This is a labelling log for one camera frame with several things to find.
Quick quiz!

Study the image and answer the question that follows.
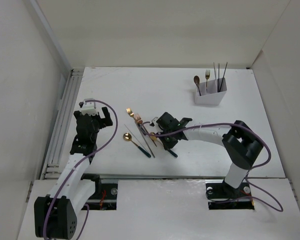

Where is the small gold spoon green handle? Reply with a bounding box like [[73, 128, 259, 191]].
[[149, 132, 178, 158]]

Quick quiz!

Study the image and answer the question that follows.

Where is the brown wooden spoon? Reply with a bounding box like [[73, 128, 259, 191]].
[[193, 75, 202, 96]]

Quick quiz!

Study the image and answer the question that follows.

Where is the gold fork dark green handle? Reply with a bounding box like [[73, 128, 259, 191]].
[[205, 69, 211, 94]]

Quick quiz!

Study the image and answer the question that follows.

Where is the black chopstick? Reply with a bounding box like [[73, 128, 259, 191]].
[[219, 62, 228, 92], [217, 63, 220, 92]]

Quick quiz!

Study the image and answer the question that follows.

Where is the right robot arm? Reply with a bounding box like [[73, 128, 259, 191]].
[[156, 112, 263, 202]]

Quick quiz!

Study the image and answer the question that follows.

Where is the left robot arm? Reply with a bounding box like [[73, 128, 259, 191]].
[[34, 102, 118, 240]]

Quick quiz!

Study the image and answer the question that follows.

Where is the rose gold fork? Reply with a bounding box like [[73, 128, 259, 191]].
[[134, 113, 149, 134]]

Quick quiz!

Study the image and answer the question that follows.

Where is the lilac utensil container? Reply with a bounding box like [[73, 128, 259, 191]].
[[194, 78, 228, 106]]

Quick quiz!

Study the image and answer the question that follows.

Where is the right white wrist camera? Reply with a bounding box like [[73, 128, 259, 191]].
[[149, 117, 158, 127]]

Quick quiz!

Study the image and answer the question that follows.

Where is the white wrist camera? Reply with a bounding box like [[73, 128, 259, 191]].
[[79, 98, 98, 116], [149, 117, 158, 127]]

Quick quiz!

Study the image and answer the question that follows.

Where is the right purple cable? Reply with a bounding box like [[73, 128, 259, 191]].
[[139, 121, 284, 213]]

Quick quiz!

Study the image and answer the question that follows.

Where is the purple cable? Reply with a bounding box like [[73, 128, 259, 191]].
[[139, 121, 284, 213], [43, 99, 120, 240]]

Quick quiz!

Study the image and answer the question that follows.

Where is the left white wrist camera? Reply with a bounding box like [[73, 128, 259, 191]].
[[79, 98, 98, 116]]

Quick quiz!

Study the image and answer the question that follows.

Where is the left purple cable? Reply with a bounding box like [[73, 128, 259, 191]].
[[43, 99, 120, 240]]

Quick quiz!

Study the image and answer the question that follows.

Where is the aluminium frame rail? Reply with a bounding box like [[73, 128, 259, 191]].
[[38, 68, 84, 180]]

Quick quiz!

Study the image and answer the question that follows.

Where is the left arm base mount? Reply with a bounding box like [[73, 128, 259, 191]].
[[65, 173, 118, 215]]

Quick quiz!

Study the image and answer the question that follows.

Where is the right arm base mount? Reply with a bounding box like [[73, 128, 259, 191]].
[[205, 182, 255, 210]]

